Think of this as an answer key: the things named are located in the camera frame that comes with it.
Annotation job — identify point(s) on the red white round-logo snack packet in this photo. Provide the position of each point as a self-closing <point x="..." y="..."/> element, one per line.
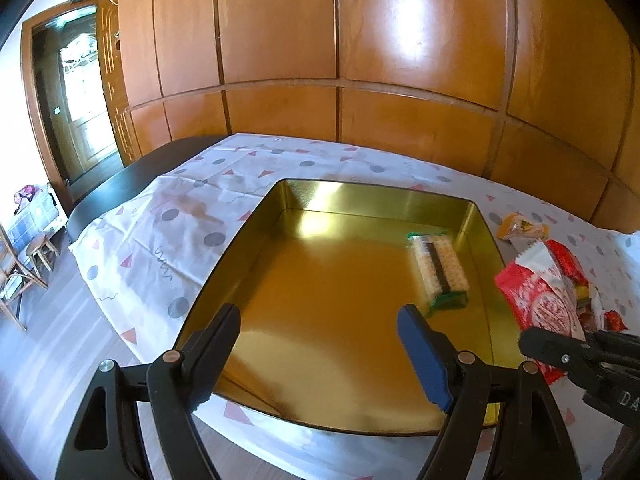
<point x="539" y="293"/>

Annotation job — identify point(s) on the patterned white tablecloth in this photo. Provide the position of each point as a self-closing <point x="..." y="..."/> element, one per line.
<point x="146" y="257"/>

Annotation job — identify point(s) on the wooden doorway frame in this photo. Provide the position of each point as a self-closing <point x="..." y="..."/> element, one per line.
<point x="76" y="97"/>

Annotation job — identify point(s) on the wooden chair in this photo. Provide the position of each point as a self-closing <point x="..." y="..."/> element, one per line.
<point x="16" y="278"/>

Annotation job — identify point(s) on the gold metal tin tray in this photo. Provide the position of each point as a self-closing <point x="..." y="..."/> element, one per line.
<point x="319" y="271"/>

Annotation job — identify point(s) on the orange pumpkin seed snack bag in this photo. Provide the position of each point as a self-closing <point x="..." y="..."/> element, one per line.
<point x="518" y="226"/>

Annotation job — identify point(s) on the dark wooden table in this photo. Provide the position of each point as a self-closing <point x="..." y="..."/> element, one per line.
<point x="133" y="179"/>

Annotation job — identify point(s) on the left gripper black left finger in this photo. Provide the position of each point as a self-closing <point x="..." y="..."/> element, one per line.
<point x="179" y="381"/>

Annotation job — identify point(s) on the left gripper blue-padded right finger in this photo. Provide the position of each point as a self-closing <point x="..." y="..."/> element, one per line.
<point x="457" y="382"/>

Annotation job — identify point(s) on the green cracker sandwich packet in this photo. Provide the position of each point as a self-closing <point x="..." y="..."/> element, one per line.
<point x="440" y="271"/>

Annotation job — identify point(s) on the small red candy packet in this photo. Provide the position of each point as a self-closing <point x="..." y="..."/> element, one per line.
<point x="613" y="322"/>

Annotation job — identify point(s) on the small wooden stool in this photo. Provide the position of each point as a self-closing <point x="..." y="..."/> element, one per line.
<point x="42" y="252"/>

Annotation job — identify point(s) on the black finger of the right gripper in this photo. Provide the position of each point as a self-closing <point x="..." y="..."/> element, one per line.
<point x="571" y="355"/>

